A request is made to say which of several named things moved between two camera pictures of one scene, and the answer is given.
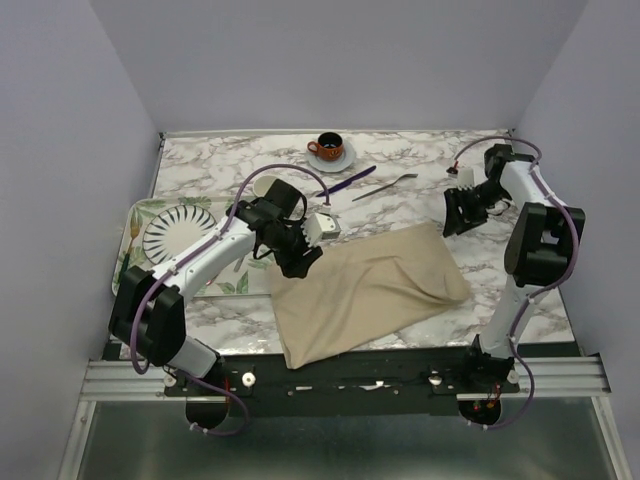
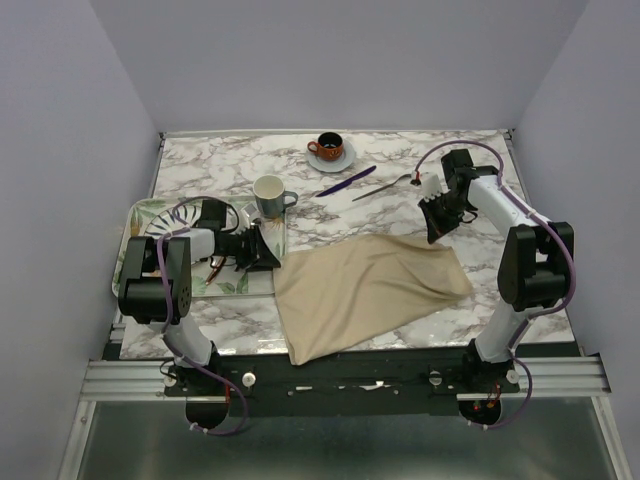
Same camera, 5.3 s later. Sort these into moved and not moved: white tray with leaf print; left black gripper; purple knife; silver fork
Moved: left black gripper
Not moved: purple knife; silver fork; white tray with leaf print
